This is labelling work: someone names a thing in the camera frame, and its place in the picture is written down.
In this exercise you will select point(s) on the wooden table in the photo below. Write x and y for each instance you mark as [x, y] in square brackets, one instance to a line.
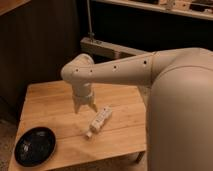
[50, 104]

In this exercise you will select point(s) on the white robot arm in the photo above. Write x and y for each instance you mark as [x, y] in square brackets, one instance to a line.
[179, 118]

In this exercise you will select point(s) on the grey metal beam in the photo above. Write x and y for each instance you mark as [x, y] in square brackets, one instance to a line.
[106, 49]

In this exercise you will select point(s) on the white plastic bottle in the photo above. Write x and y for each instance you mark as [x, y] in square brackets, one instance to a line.
[99, 121]

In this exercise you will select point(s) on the metal vertical pole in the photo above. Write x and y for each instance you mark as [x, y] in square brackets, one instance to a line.
[91, 34]

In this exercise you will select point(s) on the wooden shelf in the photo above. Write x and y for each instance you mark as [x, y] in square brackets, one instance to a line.
[157, 8]

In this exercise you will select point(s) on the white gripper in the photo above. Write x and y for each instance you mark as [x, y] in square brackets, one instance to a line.
[83, 94]

